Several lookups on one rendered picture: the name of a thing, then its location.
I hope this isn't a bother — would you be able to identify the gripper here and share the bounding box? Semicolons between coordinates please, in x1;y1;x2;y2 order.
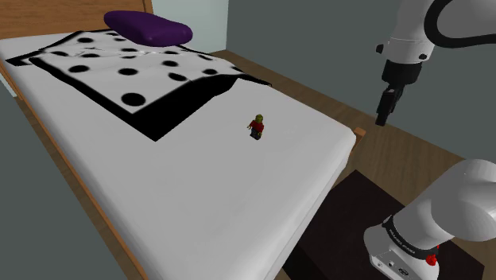
374;59;424;127

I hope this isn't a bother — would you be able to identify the red-shirted toy figure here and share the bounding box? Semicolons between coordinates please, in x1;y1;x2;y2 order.
246;113;265;141

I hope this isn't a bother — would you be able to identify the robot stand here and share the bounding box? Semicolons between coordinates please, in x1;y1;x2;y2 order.
281;169;486;280

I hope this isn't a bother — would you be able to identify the wooden bed with white mattress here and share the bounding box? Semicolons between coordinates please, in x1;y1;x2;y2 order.
0;0;367;280

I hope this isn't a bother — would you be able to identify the purple pillow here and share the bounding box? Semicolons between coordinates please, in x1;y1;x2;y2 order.
103;10;194;48

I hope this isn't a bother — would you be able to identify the white black-dotted blanket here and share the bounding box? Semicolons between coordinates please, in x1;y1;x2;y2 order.
5;29;273;142

